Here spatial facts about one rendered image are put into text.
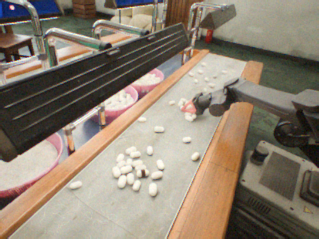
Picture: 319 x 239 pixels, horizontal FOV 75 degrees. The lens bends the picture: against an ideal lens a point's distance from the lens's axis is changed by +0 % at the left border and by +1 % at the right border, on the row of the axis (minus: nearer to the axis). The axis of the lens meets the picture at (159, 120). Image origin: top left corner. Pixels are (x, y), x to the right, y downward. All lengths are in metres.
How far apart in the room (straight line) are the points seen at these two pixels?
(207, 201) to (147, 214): 0.16
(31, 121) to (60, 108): 0.04
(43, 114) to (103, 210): 0.34
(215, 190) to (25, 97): 0.50
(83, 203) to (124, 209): 0.11
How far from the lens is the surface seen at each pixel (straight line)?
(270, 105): 0.59
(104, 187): 0.62
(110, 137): 0.72
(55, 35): 0.50
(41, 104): 0.31
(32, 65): 1.31
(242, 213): 1.16
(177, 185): 0.63
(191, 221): 0.55
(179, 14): 5.56
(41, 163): 0.73
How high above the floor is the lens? 1.24
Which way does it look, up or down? 36 degrees down
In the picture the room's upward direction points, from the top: 8 degrees clockwise
